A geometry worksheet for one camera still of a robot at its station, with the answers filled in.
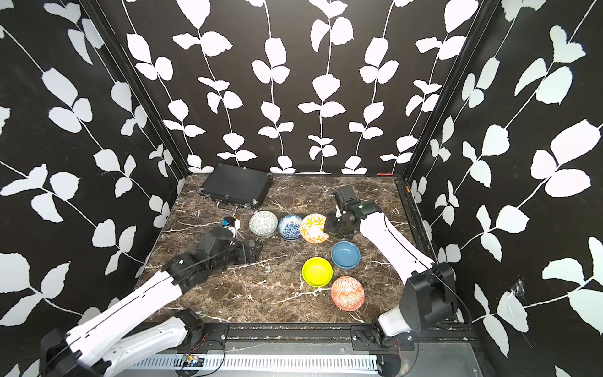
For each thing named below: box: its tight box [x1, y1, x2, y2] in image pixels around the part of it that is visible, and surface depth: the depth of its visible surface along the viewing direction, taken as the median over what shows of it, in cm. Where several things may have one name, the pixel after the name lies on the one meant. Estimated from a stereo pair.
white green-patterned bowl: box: [248, 210, 279, 238], surface depth 100 cm
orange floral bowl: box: [299, 212, 330, 245], surface depth 87 cm
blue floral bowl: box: [277, 214, 303, 241], surface depth 100 cm
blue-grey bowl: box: [330, 240, 362, 270], surface depth 93 cm
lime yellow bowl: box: [301, 256, 334, 288], surface depth 88 cm
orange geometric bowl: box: [330, 275, 366, 312], surface depth 83 cm
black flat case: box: [200, 162, 274, 209], surface depth 113 cm
